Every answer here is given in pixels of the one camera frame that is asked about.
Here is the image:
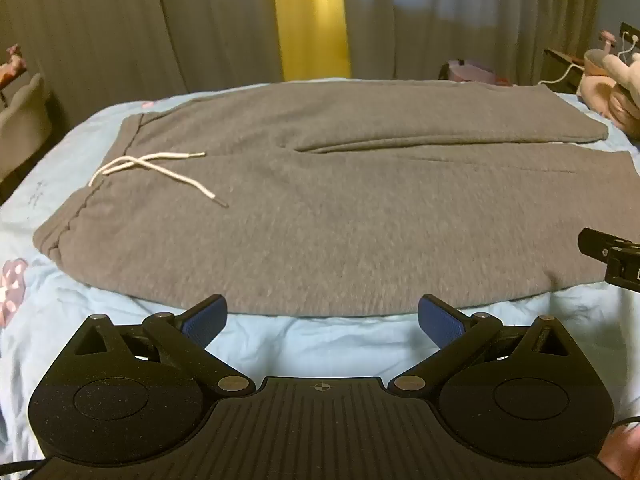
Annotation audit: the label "grey curtain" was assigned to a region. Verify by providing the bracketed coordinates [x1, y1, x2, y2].
[0, 0, 283, 128]
[342, 0, 603, 92]

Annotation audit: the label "pink figurine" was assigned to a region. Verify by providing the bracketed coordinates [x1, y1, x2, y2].
[0, 44, 27, 87]

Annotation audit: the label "pink plush toy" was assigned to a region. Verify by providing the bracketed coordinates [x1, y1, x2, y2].
[575, 30, 640, 142]

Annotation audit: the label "black cable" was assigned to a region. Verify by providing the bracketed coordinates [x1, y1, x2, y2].
[0, 461, 48, 480]

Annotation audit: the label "person's leg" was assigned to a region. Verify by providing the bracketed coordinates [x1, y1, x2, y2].
[596, 424, 640, 480]

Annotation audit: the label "light blue printed blanket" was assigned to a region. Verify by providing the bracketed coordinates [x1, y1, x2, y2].
[0, 77, 640, 463]

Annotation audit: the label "dark nightstand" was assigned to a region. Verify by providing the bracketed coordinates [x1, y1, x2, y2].
[544, 47, 587, 95]

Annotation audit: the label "white charging cable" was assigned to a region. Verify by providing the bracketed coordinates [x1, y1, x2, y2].
[537, 34, 640, 87]

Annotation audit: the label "wall socket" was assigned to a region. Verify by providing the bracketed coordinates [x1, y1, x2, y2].
[619, 21, 640, 55]

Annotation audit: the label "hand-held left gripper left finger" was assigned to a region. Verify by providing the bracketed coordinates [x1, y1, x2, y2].
[65, 294, 256, 398]

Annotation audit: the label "beige plush pillow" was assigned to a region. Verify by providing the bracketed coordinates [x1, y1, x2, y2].
[0, 72, 55, 183]

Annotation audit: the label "yellow curtain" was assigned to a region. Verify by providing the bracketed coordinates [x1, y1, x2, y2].
[266, 0, 351, 82]

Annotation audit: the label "pink bag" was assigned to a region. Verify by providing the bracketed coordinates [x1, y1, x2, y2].
[439, 59, 512, 87]

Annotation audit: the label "grey sweat pants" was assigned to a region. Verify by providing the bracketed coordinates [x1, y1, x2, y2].
[32, 79, 640, 317]

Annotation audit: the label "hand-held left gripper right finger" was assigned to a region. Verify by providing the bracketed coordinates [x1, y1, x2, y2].
[387, 294, 577, 398]

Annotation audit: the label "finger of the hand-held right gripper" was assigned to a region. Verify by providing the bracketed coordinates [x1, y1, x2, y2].
[577, 227, 640, 261]

